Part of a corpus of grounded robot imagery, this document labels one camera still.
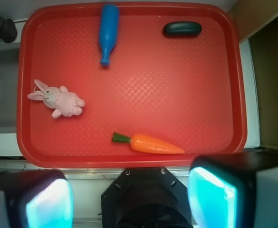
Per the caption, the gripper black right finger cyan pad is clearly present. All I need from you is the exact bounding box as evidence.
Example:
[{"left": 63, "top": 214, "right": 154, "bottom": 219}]
[{"left": 187, "top": 150, "right": 278, "bottom": 228}]

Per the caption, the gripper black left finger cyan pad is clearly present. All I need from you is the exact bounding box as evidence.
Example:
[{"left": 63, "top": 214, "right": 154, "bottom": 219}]
[{"left": 0, "top": 170, "right": 74, "bottom": 228}]

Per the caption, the pink plush bunny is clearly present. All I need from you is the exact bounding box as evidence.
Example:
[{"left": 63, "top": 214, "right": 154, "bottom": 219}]
[{"left": 27, "top": 79, "right": 85, "bottom": 119}]

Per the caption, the orange toy carrot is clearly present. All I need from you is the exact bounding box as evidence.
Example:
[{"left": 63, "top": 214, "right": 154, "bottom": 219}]
[{"left": 112, "top": 132, "right": 185, "bottom": 154}]

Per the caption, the dark green oval object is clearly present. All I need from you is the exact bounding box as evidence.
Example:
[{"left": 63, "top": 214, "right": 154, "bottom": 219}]
[{"left": 163, "top": 21, "right": 202, "bottom": 37}]

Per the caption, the blue plastic bottle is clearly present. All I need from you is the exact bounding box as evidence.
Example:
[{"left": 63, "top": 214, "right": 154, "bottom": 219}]
[{"left": 99, "top": 4, "right": 119, "bottom": 67}]

